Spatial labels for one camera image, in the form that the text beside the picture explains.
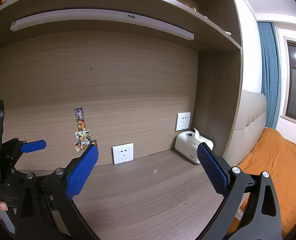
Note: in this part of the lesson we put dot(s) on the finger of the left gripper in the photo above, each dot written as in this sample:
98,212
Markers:
33,146

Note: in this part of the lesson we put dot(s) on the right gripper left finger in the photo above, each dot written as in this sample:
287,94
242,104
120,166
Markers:
46,209

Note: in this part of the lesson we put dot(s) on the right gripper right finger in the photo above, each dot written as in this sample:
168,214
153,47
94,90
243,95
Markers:
261,218

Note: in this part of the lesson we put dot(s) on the orange duvet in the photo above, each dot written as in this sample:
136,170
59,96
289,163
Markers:
269,151

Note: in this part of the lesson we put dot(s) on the cartoon sticker strip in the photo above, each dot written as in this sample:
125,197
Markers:
83,135

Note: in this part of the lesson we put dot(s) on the beige padded headboard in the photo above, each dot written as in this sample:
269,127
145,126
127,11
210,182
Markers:
250,124

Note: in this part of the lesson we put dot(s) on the white tissue box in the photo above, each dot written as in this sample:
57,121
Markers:
187,143

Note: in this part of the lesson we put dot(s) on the wooden shelf unit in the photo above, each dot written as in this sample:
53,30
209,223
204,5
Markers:
217,40

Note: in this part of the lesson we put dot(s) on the blue curtain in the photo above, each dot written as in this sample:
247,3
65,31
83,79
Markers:
271,72

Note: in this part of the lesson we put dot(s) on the white under-shelf light bar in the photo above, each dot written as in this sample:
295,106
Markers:
100,15

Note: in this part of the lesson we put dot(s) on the lower white wall socket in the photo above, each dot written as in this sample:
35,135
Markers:
123,153

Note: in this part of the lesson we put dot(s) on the white wall socket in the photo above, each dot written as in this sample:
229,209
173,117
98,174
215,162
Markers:
183,121
123,153

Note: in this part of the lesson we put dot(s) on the upper white wall socket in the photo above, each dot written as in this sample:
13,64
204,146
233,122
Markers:
183,121

